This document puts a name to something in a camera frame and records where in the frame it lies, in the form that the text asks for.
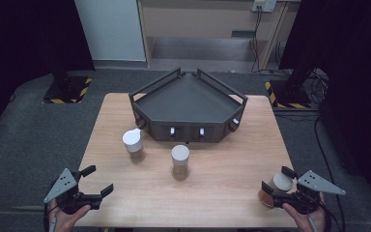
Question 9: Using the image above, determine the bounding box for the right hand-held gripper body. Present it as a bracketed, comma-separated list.
[271, 169, 347, 216]

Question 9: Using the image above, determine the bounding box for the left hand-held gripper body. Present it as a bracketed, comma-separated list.
[43, 167, 104, 216]

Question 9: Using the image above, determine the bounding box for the orange powder spice jar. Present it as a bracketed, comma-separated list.
[258, 172, 295, 209]

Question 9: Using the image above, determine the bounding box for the brown spice jar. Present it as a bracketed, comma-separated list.
[122, 128, 147, 164]

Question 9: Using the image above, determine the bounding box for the tan powder spice jar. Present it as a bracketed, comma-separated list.
[170, 144, 191, 182]

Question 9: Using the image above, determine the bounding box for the dark grey corner spice rack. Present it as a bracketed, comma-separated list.
[128, 67, 249, 144]

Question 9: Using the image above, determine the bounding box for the person's left hand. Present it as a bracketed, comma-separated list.
[47, 198, 92, 232]

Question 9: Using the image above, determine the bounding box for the person's right hand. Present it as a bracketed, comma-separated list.
[282, 192, 327, 232]

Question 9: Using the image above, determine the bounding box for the black stand, striped base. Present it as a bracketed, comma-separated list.
[264, 61, 313, 109]
[42, 69, 94, 104]

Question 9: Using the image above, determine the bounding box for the dark curtain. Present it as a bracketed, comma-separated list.
[0, 0, 95, 146]
[278, 0, 371, 204]

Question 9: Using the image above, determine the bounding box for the white panel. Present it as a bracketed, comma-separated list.
[73, 0, 147, 62]

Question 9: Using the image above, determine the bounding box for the small grey bar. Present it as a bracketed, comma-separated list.
[231, 29, 256, 39]

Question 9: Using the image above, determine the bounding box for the white power outlet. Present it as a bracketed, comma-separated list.
[251, 0, 277, 14]

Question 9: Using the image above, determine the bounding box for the long black floor cable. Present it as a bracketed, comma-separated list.
[313, 115, 346, 232]

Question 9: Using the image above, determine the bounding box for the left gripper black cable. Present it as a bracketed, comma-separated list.
[43, 202, 61, 232]

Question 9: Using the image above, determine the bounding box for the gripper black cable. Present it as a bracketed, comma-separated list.
[43, 202, 61, 232]
[305, 201, 332, 232]

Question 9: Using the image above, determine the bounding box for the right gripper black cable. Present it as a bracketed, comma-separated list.
[305, 201, 332, 232]

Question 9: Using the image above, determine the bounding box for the bundle of black cables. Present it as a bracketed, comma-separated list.
[307, 69, 329, 105]

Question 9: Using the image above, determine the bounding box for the black outlet cable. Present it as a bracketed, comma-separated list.
[250, 6, 264, 73]

